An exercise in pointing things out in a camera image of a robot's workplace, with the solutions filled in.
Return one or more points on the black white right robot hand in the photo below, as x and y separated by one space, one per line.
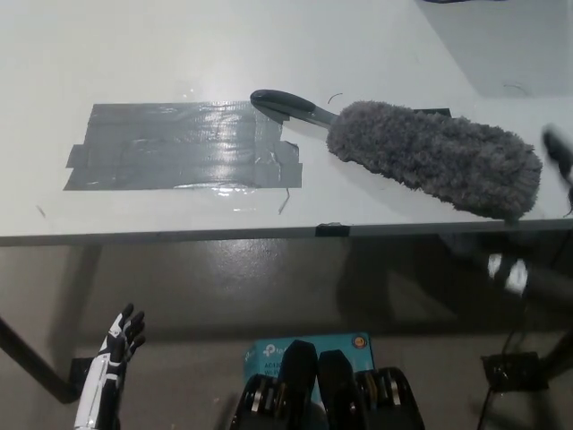
510 274

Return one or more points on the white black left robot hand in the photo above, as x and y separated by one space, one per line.
100 376

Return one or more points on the grey fluffy duster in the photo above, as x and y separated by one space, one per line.
430 152

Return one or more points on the black robot torso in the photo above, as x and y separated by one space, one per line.
331 394

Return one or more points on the teal router box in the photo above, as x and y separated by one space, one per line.
268 358

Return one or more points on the black tape patch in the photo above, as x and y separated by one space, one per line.
432 112

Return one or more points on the grey duct tape patch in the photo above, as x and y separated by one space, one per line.
179 148

